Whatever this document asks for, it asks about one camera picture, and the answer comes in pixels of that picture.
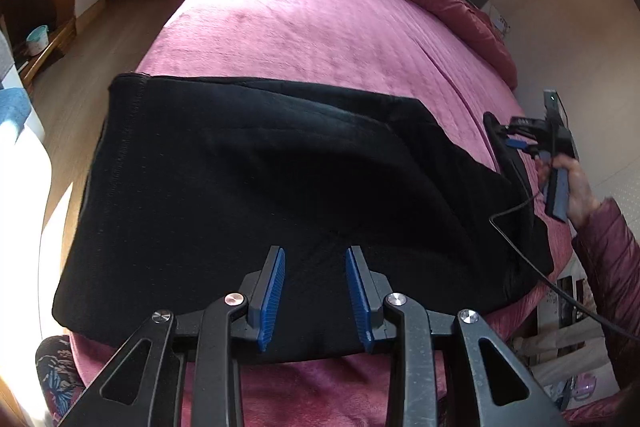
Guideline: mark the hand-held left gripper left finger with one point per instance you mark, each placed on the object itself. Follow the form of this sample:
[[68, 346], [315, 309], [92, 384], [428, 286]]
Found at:
[[272, 297]]

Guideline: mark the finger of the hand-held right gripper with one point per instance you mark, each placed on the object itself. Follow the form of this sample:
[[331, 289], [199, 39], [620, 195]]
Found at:
[[496, 127], [517, 144]]

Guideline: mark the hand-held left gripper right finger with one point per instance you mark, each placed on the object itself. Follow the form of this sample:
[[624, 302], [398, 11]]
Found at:
[[357, 297]]

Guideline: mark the black pants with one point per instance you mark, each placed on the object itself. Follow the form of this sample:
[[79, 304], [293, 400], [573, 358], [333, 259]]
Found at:
[[250, 167]]

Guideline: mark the person's right forearm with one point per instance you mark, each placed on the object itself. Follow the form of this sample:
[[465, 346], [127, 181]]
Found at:
[[610, 257]]

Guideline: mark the person's right hand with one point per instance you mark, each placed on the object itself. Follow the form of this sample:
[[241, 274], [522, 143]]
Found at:
[[580, 192]]

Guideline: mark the pink bed blanket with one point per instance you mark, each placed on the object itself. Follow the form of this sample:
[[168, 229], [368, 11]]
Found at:
[[310, 22]]

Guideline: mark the floral cushion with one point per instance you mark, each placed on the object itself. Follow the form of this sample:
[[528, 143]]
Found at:
[[57, 377]]

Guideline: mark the blue cloth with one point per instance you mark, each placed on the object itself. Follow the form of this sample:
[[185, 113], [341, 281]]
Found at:
[[15, 107]]

